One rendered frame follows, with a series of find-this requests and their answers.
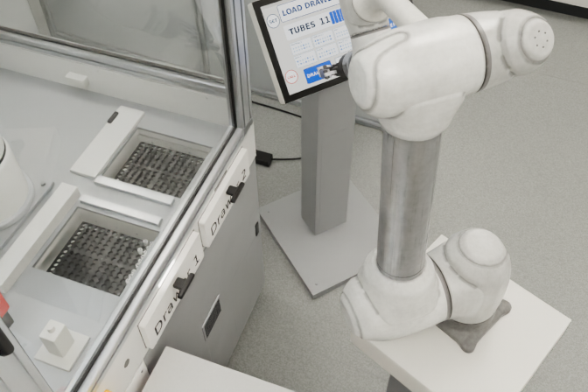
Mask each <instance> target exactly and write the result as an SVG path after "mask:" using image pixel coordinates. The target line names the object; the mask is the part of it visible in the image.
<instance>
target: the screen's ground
mask: <svg viewBox="0 0 588 392"><path fill-rule="evenodd" d="M290 1H293V0H282V1H279V2H276V3H271V4H268V5H265V6H263V7H261V10H262V14H263V17H264V16H266V15H269V14H272V13H275V12H277V13H278V10H277V5H279V4H285V3H288V2H290ZM338 8H340V5H339V4H337V5H334V6H332V7H329V8H326V9H323V10H319V11H316V12H313V13H311V14H308V15H305V16H302V17H298V18H295V19H292V20H290V21H287V22H284V23H282V22H281V24H282V26H281V27H278V28H276V29H273V30H270V31H269V28H268V26H267V28H268V31H269V35H270V38H271V41H272V44H273V46H274V49H275V52H276V56H277V59H278V62H279V65H280V67H281V70H282V72H284V71H287V70H290V69H292V68H296V69H297V67H296V64H295V61H294V59H293V56H292V53H291V49H290V46H289V43H291V42H294V41H297V40H300V39H304V38H307V37H310V36H312V35H315V34H317V33H320V32H324V31H327V30H330V29H332V28H335V27H338V26H341V25H344V24H345V22H342V23H339V24H335V25H332V26H329V27H326V28H324V29H322V30H321V28H320V24H319V20H318V17H317V15H319V14H322V13H325V12H328V11H332V10H335V9H338ZM278 16H279V13H278ZM279 18H280V16H279ZM264 20H265V17H264ZM280 21H281V18H280ZM265 23H266V20H265ZM266 25H267V23H266ZM351 51H352V50H350V51H347V52H343V53H341V54H338V55H336V56H333V57H331V58H328V59H324V60H321V61H319V62H316V63H314V64H311V65H309V66H304V67H302V68H299V69H297V74H298V77H299V79H300V82H297V83H295V84H292V85H289V86H288V87H287V88H288V91H289V94H290V95H292V94H295V93H297V92H299V91H302V90H305V89H307V88H311V87H313V86H316V85H318V84H320V83H323V82H326V81H329V80H332V79H335V78H337V77H339V76H336V75H335V76H334V75H333V76H332V77H331V78H329V79H328V80H326V79H323V80H319V81H316V82H313V83H312V84H309V85H308V84H307V81H306V78H305V74H304V71H303V69H306V68H307V67H312V66H315V65H317V64H319V63H322V62H325V61H328V60H330V61H331V63H332V64H336V62H335V59H334V58H337V57H339V56H341V55H344V54H346V53H348V52H351Z"/></svg>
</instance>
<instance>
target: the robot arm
mask: <svg viewBox="0 0 588 392"><path fill-rule="evenodd" d="M339 5H340V8H341V12H342V16H343V18H344V22H345V25H346V28H347V30H348V32H349V36H351V37H350V39H351V44H352V51H351V52H348V53H346V54H344V55H343V56H342V57H341V58H340V59H339V62H338V63H336V64H332V66H331V65H324V66H320V67H317V70H318V75H319V77H321V78H323V79H326V80H328V79H329V78H331V77H332V75H334V76H335V75H336V76H340V77H343V78H344V79H346V80H348V83H349V87H350V91H351V94H352V97H353V99H354V101H355V102H356V104H357V105H358V106H359V108H360V109H361V110H362V111H363V112H365V113H366V114H368V115H370V116H372V117H375V118H377V120H378V121H379V123H380V125H381V126H382V127H383V143H382V158H381V196H380V211H379V226H378V241H377V247H376V248H374V249H373V250H371V251H370V252H369V254H368V255H367V257H366V259H365V262H364V263H363V264H362V266H361V268H360V270H359V272H358V274H357V276H355V277H353V278H351V279H350V280H349V281H348V282H347V284H346V286H345V287H344V289H343V291H342V294H341V296H340V299H339V303H340V307H341V310H342V312H343V315H344V318H345V320H346V323H347V325H348V327H349V329H350V330H351V332H352V333H353V335H355V336H357V337H360V338H362V339H363V340H372V341H386V340H395V339H399V338H401V337H405V336H408V335H411V334H413V333H418V332H420V331H422V330H425V329H427V328H430V327H432V326H437V327H438V328H439V329H441V330H442V331H443V332H444V333H446V334H447V335H448V336H449V337H450V338H452V339H453V340H454V341H455V342H457V344H458V345H459V346H460V348H461V349H462V351H464V352H465V353H467V354H470V353H472V352H473V351H474V349H475V347H476V345H477V343H478V342H479V341H480V340H481V339H482V337H483V336H484V335H485V334H486V333H487V332H488V331H489V330H490V329H491V328H492V327H493V326H494V324H495V323H496V322H497V321H498V320H499V319H500V318H501V317H503V316H505V315H507V314H509V313H510V311H511V309H512V306H511V304H510V303H509V302H508V301H507V300H505V299H503V297H504V295H505V292H506V290H507V287H508V283H509V280H510V276H511V262H510V257H509V253H508V252H507V250H506V248H505V246H504V244H503V243H502V241H501V240H500V239H499V238H498V237H497V236H496V235H495V234H493V233H492V232H490V231H488V230H486V229H484V228H479V227H471V228H468V229H464V230H461V231H459V232H457V233H456V234H453V235H451V236H450V237H449V239H448V240H447V241H445V242H443V243H442V244H440V245H439V246H437V247H435V248H434V249H433V250H431V251H429V252H427V253H426V249H427V241H428V235H429V229H430V222H431V210H432V203H433V197H434V191H435V184H436V177H437V171H438V159H439V152H440V145H441V139H442V133H443V131H444V130H445V129H446V128H447V127H448V126H449V124H450V123H451V121H452V118H453V117H454V116H455V114H456V112H457V111H458V109H459V107H460V106H461V104H462V103H463V101H464V99H465V96H467V95H472V94H475V93H478V92H480V91H483V90H486V89H488V88H492V87H494V86H497V85H499V84H501V83H503V82H505V81H510V80H511V79H512V78H513V77H515V76H521V75H525V74H529V73H531V72H533V71H535V70H536V69H537V68H538V67H540V66H541V65H542V64H543V63H544V62H545V61H546V60H547V59H548V58H549V56H550V55H551V52H552V48H553V45H554V34H553V31H552V29H551V27H550V25H549V24H548V22H547V20H546V19H545V18H543V17H541V16H539V15H538V14H535V13H534V12H532V11H528V10H522V9H512V10H502V11H497V10H492V11H478V12H470V13H463V14H458V15H453V16H448V17H433V18H427V17H426V16H425V15H424V14H423V13H422V12H421V11H420V10H419V9H418V8H417V7H416V6H415V5H414V4H413V3H411V2H410V1H409V0H339ZM389 18H390V19H391V20H392V22H393V23H394V24H395V25H396V26H397V28H395V29H392V30H391V29H390V25H389ZM380 27H381V28H380ZM355 34H356V35H355Z"/></svg>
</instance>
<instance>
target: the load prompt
mask: <svg viewBox="0 0 588 392"><path fill-rule="evenodd" d="M337 4H340V1H339V0H293V1H290V2H288V3H282V4H279V5H277V6H276V7H277V10H278V13H279V16H280V18H281V22H282V23H284V22H287V21H290V20H292V19H295V18H300V17H302V16H305V15H308V14H311V13H313V12H316V11H321V10H323V9H326V8H329V7H332V6H334V5H337Z"/></svg>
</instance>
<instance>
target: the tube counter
mask: <svg viewBox="0 0 588 392"><path fill-rule="evenodd" d="M317 17H318V21H319V24H320V28H321V30H322V29H324V28H326V27H329V26H332V25H336V24H339V23H342V22H344V18H343V16H342V12H341V8H338V9H335V10H330V11H328V12H325V13H322V14H319V15H317Z"/></svg>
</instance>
